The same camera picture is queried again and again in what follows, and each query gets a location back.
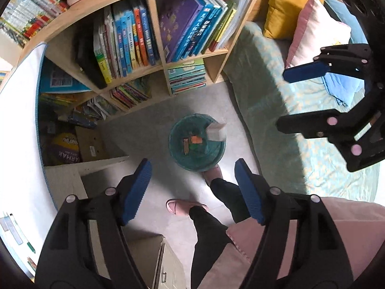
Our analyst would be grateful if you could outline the brown cardboard box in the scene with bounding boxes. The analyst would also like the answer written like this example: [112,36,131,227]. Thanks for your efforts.
[75,126,110,162]

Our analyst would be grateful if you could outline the white shelf board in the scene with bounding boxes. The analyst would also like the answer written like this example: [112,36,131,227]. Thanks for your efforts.
[45,156,130,206]

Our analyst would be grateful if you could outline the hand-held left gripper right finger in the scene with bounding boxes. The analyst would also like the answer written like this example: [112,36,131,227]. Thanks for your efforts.
[235,158,354,289]

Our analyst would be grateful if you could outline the small white paper box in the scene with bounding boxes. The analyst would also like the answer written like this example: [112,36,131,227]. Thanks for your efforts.
[207,122,227,143]

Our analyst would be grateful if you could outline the row of colourful thin books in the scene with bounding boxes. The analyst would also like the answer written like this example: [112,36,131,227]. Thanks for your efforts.
[0,0,68,49]

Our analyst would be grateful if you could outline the stack of teal books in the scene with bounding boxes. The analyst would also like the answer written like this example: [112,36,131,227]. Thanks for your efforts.
[167,59,207,95]

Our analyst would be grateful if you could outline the blue folded blanket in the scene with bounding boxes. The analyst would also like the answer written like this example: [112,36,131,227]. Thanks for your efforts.
[325,0,369,45]

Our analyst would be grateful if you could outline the pile of loose magazines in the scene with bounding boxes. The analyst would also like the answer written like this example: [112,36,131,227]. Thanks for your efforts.
[60,96,121,128]

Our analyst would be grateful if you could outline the person's pink garment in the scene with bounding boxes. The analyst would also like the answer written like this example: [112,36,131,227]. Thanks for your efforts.
[199,197,385,289]

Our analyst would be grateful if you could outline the row of blue tall books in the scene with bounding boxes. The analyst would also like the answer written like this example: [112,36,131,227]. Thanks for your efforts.
[180,0,251,58]

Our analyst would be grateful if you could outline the clear ruler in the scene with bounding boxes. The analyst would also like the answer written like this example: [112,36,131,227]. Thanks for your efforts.
[1,212,23,246]

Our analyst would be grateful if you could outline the yellow pillow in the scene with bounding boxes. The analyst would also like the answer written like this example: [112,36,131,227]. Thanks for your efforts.
[264,0,325,39]

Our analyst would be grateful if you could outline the blue cover booklet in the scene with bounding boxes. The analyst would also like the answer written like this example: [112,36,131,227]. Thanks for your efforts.
[40,59,91,94]

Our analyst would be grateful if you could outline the beige drawer cabinet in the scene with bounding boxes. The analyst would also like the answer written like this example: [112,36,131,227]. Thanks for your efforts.
[128,235,187,289]

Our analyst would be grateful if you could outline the green round trash bin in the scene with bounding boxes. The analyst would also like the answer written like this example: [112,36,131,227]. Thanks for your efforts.
[168,114,227,173]

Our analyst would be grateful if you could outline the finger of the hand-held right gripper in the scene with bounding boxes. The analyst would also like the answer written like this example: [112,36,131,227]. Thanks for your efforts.
[283,44,374,88]
[277,84,385,172]

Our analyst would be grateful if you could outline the folded blue cloth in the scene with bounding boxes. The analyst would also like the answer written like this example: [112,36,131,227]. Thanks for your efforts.
[322,72,366,106]

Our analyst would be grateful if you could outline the row of blue orange books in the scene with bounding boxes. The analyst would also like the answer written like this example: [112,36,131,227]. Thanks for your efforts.
[93,0,160,85]

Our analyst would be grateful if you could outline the person's black trouser leg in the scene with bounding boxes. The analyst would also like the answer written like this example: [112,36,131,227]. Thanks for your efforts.
[210,177,263,224]
[189,205,237,289]

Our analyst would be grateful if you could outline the pink pillow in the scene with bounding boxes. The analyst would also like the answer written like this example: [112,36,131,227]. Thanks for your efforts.
[285,0,352,70]

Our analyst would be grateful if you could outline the pink slipper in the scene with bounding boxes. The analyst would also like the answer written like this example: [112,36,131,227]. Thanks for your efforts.
[202,165,223,187]
[166,199,208,217]

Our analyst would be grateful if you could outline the large purple book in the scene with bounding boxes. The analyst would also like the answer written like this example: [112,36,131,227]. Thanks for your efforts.
[159,0,205,64]

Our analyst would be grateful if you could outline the green pen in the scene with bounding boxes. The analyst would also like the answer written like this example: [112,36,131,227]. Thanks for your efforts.
[10,214,36,254]

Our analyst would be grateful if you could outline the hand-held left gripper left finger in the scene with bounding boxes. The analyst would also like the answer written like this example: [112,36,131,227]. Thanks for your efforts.
[34,158,152,289]

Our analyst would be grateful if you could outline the stack of colourful picture books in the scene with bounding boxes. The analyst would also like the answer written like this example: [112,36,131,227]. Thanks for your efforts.
[110,77,151,109]

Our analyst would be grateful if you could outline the white desk with blue edge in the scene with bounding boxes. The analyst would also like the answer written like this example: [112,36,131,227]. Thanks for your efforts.
[0,44,58,277]

